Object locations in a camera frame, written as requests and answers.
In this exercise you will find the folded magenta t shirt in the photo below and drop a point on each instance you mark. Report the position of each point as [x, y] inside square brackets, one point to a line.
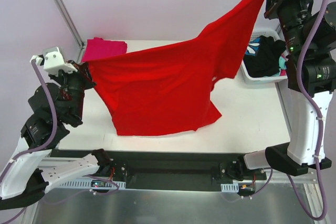
[98, 48]

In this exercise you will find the aluminium rail left side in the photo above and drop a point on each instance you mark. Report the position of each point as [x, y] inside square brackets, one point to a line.
[50, 162]

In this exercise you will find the white cable duct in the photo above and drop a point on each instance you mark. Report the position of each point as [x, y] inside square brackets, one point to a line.
[230, 188]
[87, 183]

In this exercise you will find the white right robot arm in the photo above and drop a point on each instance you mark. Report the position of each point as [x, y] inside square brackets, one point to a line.
[309, 38]

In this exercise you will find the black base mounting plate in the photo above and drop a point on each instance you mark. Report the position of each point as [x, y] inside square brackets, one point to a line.
[172, 171]

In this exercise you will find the black t shirt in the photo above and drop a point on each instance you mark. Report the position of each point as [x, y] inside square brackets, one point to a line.
[265, 58]

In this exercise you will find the left aluminium frame post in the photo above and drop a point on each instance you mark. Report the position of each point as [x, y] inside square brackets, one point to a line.
[69, 23]

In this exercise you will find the white plastic laundry basket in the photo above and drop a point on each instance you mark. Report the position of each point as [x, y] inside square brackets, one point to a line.
[264, 62]

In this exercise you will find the aluminium frame post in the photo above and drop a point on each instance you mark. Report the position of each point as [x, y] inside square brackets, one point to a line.
[69, 23]
[278, 29]

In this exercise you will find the teal pink garment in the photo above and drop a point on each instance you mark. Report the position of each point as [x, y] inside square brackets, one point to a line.
[282, 68]

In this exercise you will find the aluminium rail right side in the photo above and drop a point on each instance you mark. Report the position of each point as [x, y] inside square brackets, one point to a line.
[309, 178]

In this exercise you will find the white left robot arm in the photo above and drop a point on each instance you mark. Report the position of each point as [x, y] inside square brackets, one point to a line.
[54, 106]

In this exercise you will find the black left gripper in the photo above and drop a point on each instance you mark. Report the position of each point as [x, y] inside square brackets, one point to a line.
[80, 74]

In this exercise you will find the aluminium rail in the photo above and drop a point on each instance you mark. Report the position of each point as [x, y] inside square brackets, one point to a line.
[309, 178]
[50, 162]

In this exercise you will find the red t shirt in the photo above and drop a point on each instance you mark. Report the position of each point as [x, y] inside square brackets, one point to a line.
[167, 89]

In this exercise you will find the right white cable duct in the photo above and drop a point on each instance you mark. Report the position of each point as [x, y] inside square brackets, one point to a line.
[230, 188]

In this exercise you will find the left white cable duct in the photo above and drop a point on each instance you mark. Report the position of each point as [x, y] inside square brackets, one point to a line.
[87, 183]

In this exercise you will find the right aluminium frame post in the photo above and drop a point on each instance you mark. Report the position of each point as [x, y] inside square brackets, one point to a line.
[278, 29]

